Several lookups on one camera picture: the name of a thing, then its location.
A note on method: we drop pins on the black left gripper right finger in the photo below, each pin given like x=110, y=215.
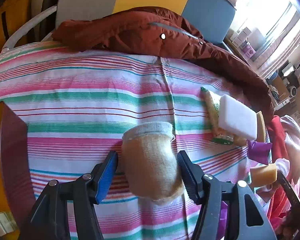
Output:
x=245, y=218

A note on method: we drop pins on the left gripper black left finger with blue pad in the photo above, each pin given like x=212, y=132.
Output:
x=48, y=218

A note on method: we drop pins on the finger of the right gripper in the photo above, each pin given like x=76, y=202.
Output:
x=289, y=191

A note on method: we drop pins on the white rectangular sponge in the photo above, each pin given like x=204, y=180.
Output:
x=237, y=118

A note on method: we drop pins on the beige sock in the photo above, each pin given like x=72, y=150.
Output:
x=149, y=163

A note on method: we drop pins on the small green medicine box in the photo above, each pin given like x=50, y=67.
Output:
x=7, y=223

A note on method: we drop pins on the yellow sponge block near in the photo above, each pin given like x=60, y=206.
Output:
x=263, y=175

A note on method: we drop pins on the yellow sponge block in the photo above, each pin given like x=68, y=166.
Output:
x=261, y=128
x=263, y=175

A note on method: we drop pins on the pink striped garment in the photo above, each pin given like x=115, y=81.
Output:
x=292, y=143

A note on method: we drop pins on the gold metal tin box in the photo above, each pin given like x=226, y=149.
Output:
x=16, y=191

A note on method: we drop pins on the yellow sponge block far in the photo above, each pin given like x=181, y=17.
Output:
x=261, y=128

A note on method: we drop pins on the snack packet under sponge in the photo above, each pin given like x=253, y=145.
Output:
x=220, y=135

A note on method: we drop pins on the striped bed sheet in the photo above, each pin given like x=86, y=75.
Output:
x=78, y=105

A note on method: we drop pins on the grey yellow blue chair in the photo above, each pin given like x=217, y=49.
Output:
x=211, y=17

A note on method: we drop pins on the dark red jacket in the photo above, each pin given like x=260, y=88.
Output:
x=161, y=32

